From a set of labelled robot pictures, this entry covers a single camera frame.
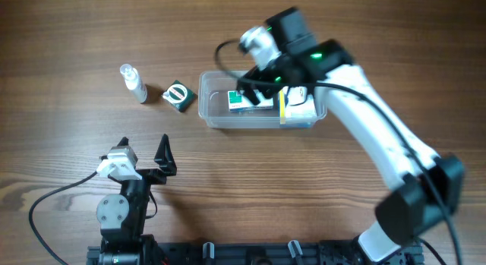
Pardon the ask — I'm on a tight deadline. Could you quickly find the blue VapoDrops box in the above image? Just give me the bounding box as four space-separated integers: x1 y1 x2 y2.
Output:
278 90 317 128

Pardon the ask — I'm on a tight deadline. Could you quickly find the white green medicine box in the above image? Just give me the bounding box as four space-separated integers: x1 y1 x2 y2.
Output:
228 90 274 112

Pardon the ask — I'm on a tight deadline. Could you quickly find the green Zam-Buk box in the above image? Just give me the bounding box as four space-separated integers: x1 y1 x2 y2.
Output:
162 80 197 112

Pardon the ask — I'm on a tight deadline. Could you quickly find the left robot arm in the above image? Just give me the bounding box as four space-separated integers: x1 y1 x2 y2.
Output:
87 134 177 264

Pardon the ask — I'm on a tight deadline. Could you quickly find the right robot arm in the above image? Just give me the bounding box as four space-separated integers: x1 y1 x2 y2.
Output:
237 8 465 264

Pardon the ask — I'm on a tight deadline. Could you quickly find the clear plastic container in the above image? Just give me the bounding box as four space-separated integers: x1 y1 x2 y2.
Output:
198 71 327 129

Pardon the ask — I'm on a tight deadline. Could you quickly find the white spray bottle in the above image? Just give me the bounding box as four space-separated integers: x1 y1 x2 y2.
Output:
120 64 148 103

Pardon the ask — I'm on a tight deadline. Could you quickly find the right black cable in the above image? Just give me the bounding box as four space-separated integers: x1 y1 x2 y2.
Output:
213 39 463 265

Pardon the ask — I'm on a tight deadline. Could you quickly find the black cable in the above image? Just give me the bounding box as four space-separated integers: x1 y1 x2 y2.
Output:
28 170 99 265
213 39 463 265

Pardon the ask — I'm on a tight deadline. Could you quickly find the left black cable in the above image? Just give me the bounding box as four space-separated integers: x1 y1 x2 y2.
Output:
28 170 99 265

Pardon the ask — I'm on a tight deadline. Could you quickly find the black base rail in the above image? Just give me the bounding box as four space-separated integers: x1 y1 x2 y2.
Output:
86 239 423 265

